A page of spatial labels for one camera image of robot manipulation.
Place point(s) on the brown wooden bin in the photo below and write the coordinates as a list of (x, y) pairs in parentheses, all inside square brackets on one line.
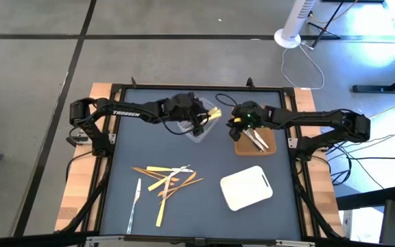
[(269, 147)]

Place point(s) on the white plastic bin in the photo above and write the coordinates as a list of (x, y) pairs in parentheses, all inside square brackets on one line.
[(242, 192)]

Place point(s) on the silver metal table knife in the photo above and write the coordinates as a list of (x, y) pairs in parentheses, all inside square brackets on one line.
[(134, 206)]

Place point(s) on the black beam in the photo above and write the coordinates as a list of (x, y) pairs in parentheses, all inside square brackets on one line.
[(369, 199)]

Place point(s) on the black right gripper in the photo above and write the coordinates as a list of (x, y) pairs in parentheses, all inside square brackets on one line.
[(252, 113)]

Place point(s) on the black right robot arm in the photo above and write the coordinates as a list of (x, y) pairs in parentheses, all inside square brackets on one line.
[(321, 118)]

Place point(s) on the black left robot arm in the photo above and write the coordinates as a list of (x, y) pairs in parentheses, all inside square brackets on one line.
[(125, 113)]

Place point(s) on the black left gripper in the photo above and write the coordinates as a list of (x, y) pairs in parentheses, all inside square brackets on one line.
[(182, 106)]

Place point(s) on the black desk leg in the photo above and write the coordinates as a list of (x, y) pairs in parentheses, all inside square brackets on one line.
[(382, 88)]

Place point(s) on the white tower fan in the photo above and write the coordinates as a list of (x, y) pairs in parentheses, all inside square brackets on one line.
[(295, 20)]

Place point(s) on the grey-blue table mat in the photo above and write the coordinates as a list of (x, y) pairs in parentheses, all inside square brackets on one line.
[(211, 219)]

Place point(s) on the black tripod stand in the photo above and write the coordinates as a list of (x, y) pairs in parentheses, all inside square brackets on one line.
[(324, 24)]

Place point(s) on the clear plastic bin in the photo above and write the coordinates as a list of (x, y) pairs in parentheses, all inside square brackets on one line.
[(207, 129)]

